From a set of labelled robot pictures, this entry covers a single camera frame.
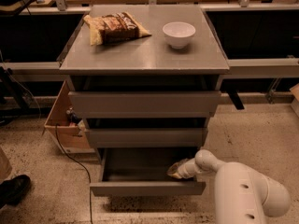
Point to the grey middle drawer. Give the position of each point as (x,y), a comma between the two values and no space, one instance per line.
(177,137)

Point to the grey top drawer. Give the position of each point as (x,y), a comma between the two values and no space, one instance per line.
(139,104)

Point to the open cardboard box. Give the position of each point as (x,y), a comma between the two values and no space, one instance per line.
(65,133)

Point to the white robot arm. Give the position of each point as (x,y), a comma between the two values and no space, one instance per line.
(242,194)

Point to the grey drawer cabinet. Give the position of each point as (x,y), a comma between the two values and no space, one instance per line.
(147,64)

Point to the grey drawer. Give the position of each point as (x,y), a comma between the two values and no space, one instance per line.
(142,171)
(177,137)
(139,104)

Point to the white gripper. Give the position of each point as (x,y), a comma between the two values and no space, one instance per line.
(184,171)

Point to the beige trouser leg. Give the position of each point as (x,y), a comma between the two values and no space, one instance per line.
(5,166)

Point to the grey bottom drawer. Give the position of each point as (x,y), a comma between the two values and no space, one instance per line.
(142,171)

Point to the grey metal rail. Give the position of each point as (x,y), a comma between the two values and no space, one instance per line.
(239,69)

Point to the brown chip bag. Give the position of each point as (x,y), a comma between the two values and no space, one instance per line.
(114,28)

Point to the white ceramic bowl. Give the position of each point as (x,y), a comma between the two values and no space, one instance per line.
(178,34)

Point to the black leather shoe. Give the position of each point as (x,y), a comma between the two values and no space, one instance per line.
(13,190)

